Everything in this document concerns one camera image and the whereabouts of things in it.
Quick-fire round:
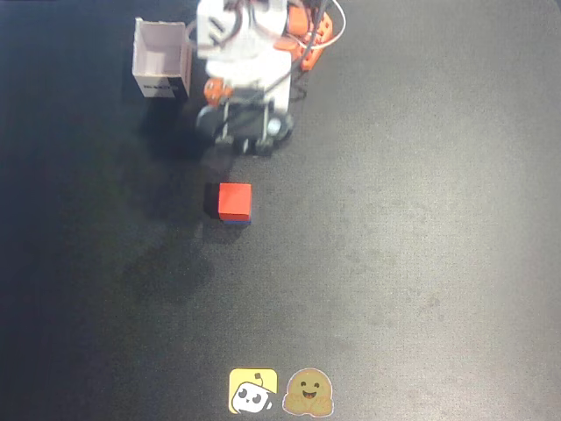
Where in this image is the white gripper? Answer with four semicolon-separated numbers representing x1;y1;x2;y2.
202;47;294;111

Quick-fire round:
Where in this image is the orange robot base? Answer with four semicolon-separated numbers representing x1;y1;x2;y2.
280;4;335;72

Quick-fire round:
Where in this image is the black gripper-mounted camera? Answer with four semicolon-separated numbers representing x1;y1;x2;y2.
195;87;295;156

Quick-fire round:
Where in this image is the white open cardboard box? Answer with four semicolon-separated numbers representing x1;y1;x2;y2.
131;17;193;100

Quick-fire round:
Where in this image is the white servo cable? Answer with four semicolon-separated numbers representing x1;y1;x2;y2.
302;0;347;49

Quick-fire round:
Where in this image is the red cube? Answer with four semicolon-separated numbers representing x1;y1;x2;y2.
217;182;253;222

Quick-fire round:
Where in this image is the yellow robot face sticker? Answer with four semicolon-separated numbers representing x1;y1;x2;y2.
228;367;279;415

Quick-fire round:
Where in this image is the hugging face emoji sticker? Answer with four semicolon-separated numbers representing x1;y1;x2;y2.
282;367;335;417

